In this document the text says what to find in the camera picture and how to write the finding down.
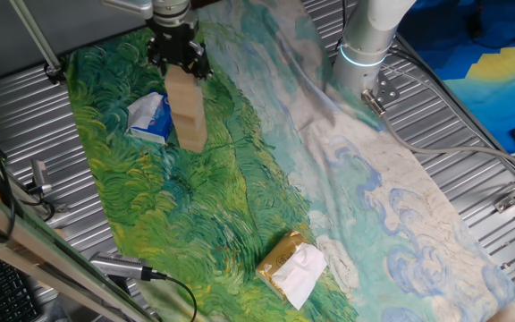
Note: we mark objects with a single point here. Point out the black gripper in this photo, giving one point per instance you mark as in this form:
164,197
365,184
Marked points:
177,44

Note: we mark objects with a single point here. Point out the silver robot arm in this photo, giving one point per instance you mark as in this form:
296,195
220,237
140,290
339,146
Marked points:
365,40

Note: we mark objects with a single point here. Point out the blue tissue pack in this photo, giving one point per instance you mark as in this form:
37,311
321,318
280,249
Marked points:
150,121

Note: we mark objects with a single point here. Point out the grey metal pole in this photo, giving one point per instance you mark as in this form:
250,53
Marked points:
34,31

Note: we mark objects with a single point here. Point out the gold tissue pack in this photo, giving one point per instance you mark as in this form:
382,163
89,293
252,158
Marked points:
280,259

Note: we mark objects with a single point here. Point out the green blue painting print cloth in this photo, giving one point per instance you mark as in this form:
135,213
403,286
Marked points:
396,223

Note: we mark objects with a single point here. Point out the blue mat with yellow sun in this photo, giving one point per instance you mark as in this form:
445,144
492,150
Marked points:
499,67

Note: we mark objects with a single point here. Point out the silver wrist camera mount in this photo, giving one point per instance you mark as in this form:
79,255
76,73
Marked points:
128,6

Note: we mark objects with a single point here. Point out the metal base plate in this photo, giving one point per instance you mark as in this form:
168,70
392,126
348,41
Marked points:
387,89

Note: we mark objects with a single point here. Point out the silver ribbed camera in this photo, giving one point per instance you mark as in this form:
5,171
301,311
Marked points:
119,266

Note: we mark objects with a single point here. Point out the aluminium frame bar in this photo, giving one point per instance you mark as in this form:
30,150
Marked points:
38,241

